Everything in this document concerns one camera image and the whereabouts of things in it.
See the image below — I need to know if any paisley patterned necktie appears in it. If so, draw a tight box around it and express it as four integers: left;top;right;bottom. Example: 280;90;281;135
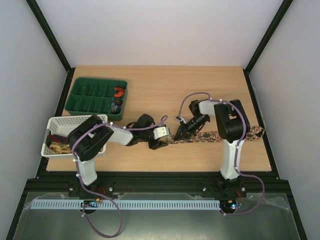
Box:
161;126;266;144

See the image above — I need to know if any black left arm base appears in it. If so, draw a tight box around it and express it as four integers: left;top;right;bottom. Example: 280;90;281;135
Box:
68;180;114;199

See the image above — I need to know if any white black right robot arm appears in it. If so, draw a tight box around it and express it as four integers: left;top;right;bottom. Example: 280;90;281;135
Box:
187;99;250;196

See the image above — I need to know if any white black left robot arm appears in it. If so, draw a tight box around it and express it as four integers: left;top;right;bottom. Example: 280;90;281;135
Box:
67;114;192;186

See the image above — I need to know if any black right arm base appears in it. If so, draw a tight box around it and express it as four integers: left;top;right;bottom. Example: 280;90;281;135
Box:
201;174;246;199

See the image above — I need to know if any dark blue rolled tie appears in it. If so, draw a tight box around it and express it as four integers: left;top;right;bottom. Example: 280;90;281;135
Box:
110;98;123;115

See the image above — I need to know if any orange rolled tie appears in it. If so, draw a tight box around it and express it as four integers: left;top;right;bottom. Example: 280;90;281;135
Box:
113;87;126;98

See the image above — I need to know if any green compartment organizer tray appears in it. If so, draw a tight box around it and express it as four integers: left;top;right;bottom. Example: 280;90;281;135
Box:
64;77;129;121

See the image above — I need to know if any white perforated plastic basket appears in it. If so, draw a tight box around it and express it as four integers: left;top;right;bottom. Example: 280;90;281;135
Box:
40;114;109;159

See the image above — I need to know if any tan patterned tie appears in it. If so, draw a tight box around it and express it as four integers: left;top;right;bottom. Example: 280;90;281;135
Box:
49;142;72;154

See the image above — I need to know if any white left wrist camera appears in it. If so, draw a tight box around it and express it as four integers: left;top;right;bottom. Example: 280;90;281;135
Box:
153;126;170;140

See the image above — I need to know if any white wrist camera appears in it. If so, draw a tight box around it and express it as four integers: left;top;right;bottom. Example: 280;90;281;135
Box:
176;116;187;125
153;126;170;140

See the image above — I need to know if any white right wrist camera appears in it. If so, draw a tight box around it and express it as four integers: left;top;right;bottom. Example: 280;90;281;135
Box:
176;116;187;125

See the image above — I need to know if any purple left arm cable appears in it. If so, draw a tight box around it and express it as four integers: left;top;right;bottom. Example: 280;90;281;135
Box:
71;114;169;238

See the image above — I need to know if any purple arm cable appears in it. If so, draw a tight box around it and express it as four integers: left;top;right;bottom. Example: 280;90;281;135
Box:
178;91;266;217
71;114;169;238

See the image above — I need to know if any light blue slotted cable duct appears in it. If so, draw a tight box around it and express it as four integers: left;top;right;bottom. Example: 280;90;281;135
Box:
30;199;221;211

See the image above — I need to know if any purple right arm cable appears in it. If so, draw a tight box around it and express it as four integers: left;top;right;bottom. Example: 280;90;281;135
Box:
178;91;266;217

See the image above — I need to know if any black aluminium frame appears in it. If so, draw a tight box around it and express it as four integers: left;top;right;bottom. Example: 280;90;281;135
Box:
6;0;307;240

